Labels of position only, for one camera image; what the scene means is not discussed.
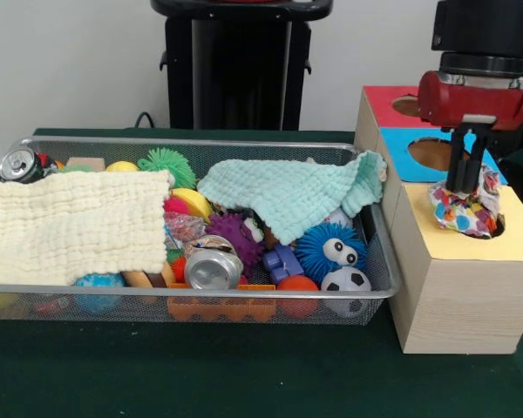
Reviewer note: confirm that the blue spiky toy with eyes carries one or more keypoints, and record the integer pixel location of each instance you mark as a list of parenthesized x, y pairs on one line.
[(314, 250)]

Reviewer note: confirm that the dark green table cloth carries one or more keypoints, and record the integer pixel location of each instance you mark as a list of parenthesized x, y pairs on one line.
[(244, 374)]

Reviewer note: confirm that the green spiky ball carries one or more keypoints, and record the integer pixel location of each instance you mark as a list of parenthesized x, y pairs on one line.
[(165, 162)]

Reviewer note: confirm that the purple spiky ball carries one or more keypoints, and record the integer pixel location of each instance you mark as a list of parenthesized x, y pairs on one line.
[(231, 235)]

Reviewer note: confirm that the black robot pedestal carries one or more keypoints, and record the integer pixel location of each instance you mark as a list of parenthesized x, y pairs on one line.
[(226, 87)]

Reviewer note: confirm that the orange ball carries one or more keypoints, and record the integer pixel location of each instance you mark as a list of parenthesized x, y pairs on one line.
[(297, 284)]

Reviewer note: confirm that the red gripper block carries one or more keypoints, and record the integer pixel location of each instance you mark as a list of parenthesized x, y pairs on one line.
[(475, 106)]

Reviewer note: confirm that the blue toy car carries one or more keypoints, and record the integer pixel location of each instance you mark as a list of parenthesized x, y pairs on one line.
[(283, 263)]

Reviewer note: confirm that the crushed silver can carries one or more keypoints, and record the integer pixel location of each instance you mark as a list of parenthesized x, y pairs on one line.
[(211, 270)]

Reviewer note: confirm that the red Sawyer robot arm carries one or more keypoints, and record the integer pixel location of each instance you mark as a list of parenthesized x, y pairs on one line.
[(484, 26)]

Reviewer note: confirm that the colourful patterned cloth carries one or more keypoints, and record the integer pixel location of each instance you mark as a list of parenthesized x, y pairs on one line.
[(462, 213)]

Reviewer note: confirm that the wooden box with three holes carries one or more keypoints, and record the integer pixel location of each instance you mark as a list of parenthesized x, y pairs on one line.
[(462, 296)]

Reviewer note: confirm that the cream waffle cloth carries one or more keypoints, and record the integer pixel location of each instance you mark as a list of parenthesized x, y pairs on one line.
[(69, 226)]

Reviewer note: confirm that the small soccer ball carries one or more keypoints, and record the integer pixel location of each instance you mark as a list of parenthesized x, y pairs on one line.
[(346, 278)]

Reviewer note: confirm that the mint waffle cloth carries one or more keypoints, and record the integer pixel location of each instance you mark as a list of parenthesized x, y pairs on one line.
[(287, 187)]

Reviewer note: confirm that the clear mesh bin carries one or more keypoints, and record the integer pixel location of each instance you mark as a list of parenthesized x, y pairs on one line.
[(135, 311)]

